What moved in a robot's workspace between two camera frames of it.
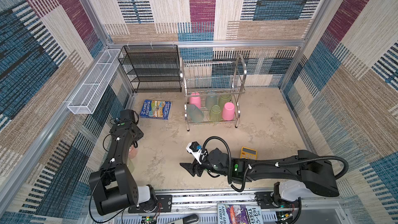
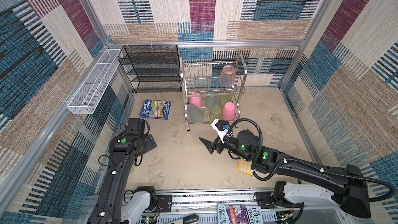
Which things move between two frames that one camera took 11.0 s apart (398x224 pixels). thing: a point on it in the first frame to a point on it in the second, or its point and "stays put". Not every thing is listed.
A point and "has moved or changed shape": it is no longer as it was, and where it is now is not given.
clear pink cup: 132,152 has moved or changed shape
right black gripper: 192,168 to 211,145
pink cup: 196,100 stays put
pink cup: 228,111 stays put
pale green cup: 130,166 stays put
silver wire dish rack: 213,89 stays put
